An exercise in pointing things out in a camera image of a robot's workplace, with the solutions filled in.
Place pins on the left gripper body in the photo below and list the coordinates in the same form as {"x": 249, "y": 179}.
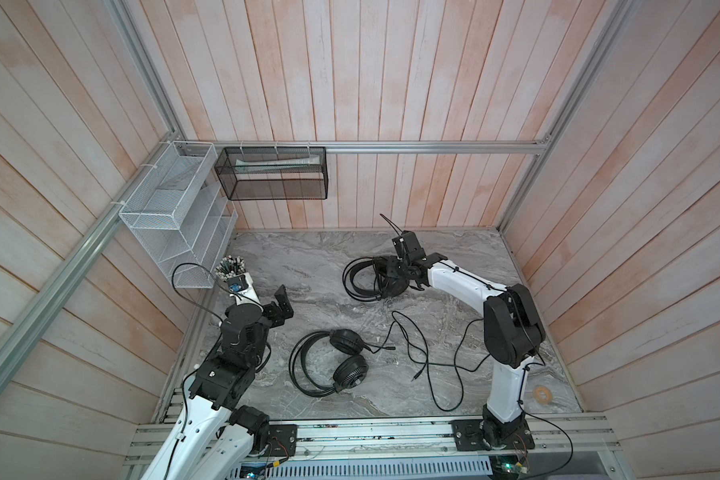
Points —
{"x": 274, "y": 315}

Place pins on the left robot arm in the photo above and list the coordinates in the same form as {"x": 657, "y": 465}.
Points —
{"x": 216, "y": 433}

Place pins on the white wire mesh shelf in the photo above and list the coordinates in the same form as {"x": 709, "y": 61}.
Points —
{"x": 178, "y": 214}

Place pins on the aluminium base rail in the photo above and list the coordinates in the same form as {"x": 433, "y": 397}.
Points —
{"x": 434, "y": 437}

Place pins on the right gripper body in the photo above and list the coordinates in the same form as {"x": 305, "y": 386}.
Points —
{"x": 401, "y": 268}

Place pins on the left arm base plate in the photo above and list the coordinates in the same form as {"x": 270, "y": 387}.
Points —
{"x": 275, "y": 441}

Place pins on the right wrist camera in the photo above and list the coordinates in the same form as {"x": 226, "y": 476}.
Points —
{"x": 408, "y": 248}

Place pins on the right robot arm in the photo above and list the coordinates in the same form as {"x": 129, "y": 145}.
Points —
{"x": 512, "y": 329}

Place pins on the black mesh wall basket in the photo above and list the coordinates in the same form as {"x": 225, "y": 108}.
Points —
{"x": 257, "y": 173}

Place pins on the clear cup of pencils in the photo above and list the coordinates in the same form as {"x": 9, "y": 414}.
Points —
{"x": 230, "y": 267}

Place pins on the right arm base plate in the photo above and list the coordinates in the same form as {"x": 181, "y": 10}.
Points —
{"x": 471, "y": 433}

